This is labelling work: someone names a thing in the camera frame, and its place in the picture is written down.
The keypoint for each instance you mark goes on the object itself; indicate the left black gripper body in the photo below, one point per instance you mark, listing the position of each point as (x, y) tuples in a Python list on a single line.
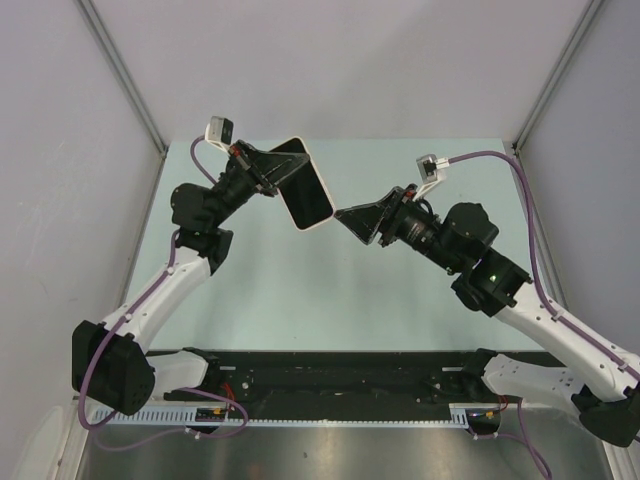
[(251, 168)]

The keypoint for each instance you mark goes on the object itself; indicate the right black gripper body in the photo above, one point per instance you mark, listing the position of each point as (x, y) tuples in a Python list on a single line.
[(404, 216)]

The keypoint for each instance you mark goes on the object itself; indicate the black phone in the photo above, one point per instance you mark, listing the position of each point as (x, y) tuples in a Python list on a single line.
[(304, 193)]

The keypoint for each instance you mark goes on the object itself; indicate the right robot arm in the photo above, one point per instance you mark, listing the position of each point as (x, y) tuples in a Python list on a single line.
[(597, 382)]

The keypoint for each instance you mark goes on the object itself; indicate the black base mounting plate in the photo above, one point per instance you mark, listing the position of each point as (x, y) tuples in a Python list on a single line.
[(331, 389)]

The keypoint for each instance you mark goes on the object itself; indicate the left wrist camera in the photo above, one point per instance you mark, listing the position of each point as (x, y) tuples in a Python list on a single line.
[(219, 132)]

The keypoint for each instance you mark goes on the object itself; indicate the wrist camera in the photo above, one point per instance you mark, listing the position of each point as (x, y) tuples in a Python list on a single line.
[(219, 132), (432, 173)]

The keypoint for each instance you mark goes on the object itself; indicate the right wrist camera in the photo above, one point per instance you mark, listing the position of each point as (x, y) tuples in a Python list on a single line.
[(432, 173)]

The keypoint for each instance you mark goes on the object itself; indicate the right aluminium side rail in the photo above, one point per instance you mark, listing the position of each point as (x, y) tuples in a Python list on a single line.
[(545, 266)]

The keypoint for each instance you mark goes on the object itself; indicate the right aluminium frame post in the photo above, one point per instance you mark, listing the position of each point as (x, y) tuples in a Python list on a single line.
[(579, 33)]

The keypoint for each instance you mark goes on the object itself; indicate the aluminium frame post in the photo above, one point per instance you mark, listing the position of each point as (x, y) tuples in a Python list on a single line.
[(579, 33), (115, 61)]

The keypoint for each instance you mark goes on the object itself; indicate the aluminium front frame rail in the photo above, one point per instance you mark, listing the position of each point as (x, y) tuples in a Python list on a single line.
[(127, 388)]

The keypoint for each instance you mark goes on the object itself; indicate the left aluminium frame post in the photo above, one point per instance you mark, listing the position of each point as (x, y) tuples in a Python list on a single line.
[(115, 61)]

